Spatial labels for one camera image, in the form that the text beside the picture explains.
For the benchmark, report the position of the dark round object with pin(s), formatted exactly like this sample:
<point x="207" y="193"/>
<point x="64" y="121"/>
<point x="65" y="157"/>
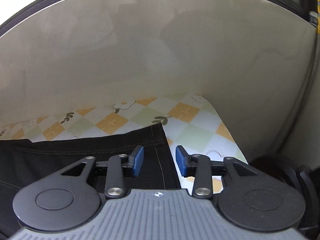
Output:
<point x="307" y="180"/>

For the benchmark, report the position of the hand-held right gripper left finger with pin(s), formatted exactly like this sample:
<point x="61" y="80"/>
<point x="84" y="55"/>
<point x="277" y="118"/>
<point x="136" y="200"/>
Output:
<point x="138" y="161"/>

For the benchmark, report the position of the small labelled container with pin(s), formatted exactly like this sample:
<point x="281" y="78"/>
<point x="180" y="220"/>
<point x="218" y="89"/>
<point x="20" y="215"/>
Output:
<point x="313" y="18"/>

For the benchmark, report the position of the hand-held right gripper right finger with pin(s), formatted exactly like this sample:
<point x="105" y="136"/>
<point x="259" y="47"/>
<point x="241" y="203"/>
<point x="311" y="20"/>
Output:
<point x="181" y="161"/>

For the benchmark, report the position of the floral checked tablecloth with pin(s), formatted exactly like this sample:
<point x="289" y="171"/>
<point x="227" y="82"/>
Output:
<point x="195" y="130"/>

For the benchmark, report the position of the black pants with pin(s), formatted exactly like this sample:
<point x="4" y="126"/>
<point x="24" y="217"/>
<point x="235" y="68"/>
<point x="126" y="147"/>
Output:
<point x="75" y="150"/>

